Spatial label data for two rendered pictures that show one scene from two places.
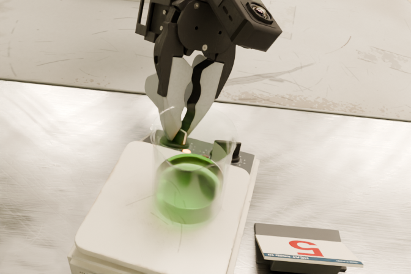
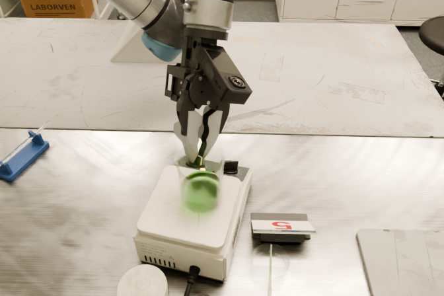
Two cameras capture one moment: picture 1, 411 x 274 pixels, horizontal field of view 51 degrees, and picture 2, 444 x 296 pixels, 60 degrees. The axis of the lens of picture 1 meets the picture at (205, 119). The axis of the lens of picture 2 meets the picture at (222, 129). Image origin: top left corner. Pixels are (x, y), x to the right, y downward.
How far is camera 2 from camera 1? 0.18 m
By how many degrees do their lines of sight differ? 3
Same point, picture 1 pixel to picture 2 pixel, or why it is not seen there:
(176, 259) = (195, 233)
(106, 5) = (145, 68)
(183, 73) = (195, 119)
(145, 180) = (176, 188)
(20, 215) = (100, 217)
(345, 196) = (313, 191)
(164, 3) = (180, 77)
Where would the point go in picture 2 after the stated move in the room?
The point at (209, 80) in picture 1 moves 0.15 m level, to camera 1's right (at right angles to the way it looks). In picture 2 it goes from (214, 122) to (307, 126)
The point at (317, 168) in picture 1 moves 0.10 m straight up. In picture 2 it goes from (294, 174) to (302, 133)
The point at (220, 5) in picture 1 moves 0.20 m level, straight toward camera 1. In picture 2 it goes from (213, 79) to (197, 188)
